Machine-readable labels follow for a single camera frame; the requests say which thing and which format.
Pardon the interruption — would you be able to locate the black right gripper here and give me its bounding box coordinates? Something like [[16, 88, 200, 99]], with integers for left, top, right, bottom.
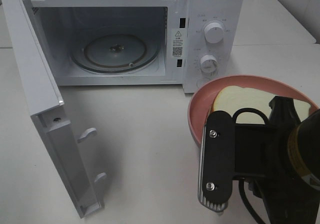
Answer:
[[235, 96, 301, 223]]

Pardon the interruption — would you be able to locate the white bread sandwich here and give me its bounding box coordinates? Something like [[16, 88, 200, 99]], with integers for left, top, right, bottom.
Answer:
[[210, 86, 311, 124]]

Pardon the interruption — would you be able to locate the pink round plate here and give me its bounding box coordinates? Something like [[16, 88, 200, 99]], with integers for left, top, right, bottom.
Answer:
[[187, 75, 319, 147]]

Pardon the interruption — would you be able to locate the round door release button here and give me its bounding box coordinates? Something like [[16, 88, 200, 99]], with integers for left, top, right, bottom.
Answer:
[[196, 78, 211, 89]]

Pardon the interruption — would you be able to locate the white microwave door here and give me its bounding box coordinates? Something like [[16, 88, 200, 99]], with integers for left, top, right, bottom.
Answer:
[[1, 0, 106, 218]]

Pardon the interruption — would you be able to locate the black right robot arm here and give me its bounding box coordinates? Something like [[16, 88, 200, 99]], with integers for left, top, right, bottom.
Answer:
[[232, 96, 320, 223]]

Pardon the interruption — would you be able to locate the lower white timer knob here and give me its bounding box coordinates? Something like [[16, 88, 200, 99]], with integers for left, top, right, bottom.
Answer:
[[200, 55, 218, 74]]

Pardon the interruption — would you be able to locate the white adjacent table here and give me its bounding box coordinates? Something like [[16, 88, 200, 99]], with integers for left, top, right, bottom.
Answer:
[[233, 0, 316, 46]]

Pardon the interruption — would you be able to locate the upper white power knob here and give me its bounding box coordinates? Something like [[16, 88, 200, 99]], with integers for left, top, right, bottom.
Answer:
[[203, 21, 225, 44]]

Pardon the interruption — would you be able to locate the white microwave oven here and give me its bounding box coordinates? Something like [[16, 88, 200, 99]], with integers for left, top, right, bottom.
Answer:
[[30, 0, 243, 93]]

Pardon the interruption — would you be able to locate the glass microwave turntable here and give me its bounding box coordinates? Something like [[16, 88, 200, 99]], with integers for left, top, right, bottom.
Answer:
[[70, 27, 163, 74]]

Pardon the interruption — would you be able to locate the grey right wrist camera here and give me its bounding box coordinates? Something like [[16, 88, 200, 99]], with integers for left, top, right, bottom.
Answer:
[[197, 111, 235, 212]]

